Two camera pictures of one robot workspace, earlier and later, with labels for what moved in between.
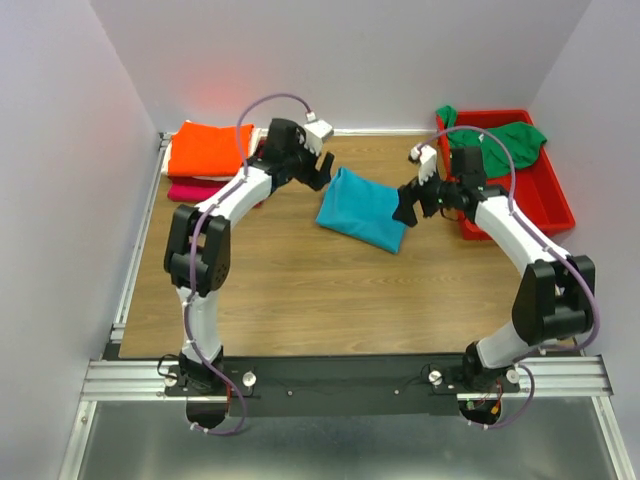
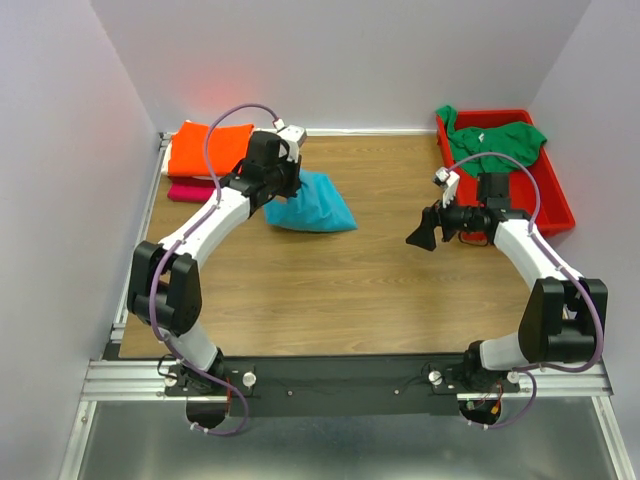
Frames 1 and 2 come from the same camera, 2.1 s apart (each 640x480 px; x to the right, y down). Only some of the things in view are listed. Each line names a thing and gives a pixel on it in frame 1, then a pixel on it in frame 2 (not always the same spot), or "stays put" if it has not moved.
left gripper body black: x=301 y=163 -> x=286 y=186
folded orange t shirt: x=204 y=150 stays put
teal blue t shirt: x=362 y=210 -> x=318 y=206
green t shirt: x=503 y=147 stays put
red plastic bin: x=537 y=186 stays put
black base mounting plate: x=355 y=386 stays put
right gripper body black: x=433 y=195 -> x=452 y=219
